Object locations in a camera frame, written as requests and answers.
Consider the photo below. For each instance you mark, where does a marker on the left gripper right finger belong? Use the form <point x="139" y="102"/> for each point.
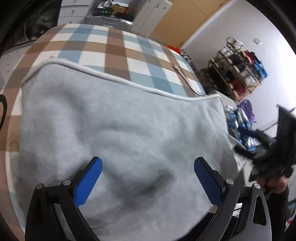
<point x="211" y="181"/>

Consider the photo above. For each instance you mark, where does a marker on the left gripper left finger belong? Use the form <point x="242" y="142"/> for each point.
<point x="85" y="180"/>

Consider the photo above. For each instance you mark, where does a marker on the grey sweatshirt with red print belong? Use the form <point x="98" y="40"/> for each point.
<point x="147" y="139"/>

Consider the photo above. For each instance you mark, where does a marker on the blue white clothes pile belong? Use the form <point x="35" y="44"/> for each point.
<point x="240" y="127"/>

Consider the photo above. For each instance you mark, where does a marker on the right hand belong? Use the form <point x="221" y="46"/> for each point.
<point x="276" y="184"/>

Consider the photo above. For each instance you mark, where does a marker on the purple cloth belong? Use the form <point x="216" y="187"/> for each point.
<point x="246" y="106"/>

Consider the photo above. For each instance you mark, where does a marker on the wooden shoe rack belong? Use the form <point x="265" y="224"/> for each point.
<point x="234" y="72"/>

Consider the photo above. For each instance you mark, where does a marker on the checkered brown blue bed cover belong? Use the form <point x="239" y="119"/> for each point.
<point x="117" y="52"/>

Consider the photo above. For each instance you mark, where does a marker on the orange plastic bag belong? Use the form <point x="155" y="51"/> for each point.
<point x="176" y="49"/>

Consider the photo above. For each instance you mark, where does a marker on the silver aluminium suitcase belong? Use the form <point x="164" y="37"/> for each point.
<point x="109" y="21"/>

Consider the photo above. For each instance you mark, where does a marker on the wooden double door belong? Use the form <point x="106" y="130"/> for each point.
<point x="183" y="19"/>

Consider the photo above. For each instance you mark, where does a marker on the white drawer cabinet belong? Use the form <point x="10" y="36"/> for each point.
<point x="73" y="11"/>

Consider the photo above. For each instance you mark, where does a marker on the white low drawer unit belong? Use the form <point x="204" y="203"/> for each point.
<point x="149" y="15"/>

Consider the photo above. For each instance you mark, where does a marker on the white wall switch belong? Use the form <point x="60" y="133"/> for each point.
<point x="257" y="41"/>

